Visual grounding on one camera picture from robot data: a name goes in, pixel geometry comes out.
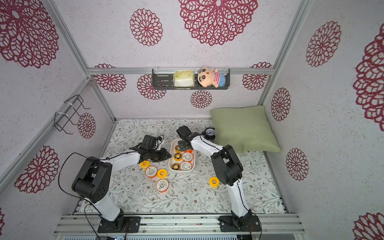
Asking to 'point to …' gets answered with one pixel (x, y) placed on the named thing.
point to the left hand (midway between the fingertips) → (171, 156)
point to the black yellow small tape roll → (177, 149)
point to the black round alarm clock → (209, 133)
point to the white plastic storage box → (180, 161)
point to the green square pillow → (245, 128)
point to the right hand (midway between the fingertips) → (184, 142)
